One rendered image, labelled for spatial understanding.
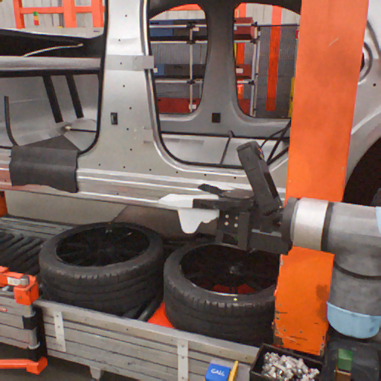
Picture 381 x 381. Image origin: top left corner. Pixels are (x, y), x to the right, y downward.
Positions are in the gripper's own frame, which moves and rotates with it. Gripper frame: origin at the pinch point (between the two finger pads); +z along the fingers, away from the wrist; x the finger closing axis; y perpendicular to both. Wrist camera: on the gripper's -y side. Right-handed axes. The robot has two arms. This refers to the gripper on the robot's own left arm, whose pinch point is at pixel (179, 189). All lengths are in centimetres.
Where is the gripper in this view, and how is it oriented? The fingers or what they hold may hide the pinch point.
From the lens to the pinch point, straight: 66.3
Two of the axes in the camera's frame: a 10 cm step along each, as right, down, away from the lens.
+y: -0.6, 9.8, 1.9
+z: -9.0, -1.4, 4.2
